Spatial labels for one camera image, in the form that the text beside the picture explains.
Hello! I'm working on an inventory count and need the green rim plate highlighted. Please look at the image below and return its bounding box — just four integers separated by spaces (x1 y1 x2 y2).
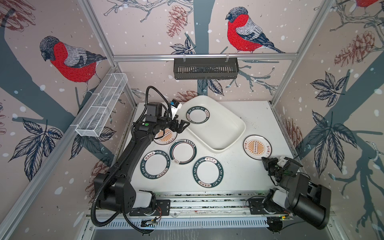
140 150 171 180
186 106 210 124
193 157 224 188
169 139 197 165

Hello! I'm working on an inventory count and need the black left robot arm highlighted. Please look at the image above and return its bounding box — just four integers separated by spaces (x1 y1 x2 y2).
91 117 190 215

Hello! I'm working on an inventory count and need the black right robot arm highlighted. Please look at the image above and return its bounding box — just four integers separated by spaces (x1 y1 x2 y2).
262 157 332 230

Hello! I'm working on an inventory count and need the white plastic bin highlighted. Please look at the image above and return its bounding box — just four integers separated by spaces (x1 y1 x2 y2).
178 96 246 153

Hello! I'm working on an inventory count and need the green rim plate front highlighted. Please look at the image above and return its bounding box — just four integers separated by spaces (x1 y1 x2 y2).
193 157 224 188

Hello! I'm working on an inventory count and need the horizontal aluminium crossbar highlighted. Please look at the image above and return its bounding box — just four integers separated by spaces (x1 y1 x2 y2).
113 53 298 63

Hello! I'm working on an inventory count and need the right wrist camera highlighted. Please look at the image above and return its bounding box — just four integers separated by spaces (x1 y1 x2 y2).
278 156 303 174

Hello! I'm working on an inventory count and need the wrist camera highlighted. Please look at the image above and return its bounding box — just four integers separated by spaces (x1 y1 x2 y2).
278 156 303 174
170 99 182 115

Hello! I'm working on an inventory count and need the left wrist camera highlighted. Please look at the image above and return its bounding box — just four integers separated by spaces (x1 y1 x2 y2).
170 99 182 115

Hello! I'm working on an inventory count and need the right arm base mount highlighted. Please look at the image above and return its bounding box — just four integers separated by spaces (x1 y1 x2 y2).
246 198 289 216

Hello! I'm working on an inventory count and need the aluminium rail base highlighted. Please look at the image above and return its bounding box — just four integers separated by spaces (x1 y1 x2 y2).
85 191 334 220

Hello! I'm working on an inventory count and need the black hanging wire basket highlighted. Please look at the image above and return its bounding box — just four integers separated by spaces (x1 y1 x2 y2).
174 58 239 80

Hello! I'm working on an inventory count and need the white mesh wall shelf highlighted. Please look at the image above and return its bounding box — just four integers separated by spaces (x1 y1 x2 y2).
76 73 128 137

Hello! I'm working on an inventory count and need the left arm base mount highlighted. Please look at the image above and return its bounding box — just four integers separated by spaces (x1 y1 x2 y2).
129 200 171 217

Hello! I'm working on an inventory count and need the black corrugated cable hose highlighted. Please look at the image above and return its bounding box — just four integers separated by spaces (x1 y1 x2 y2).
90 143 142 235

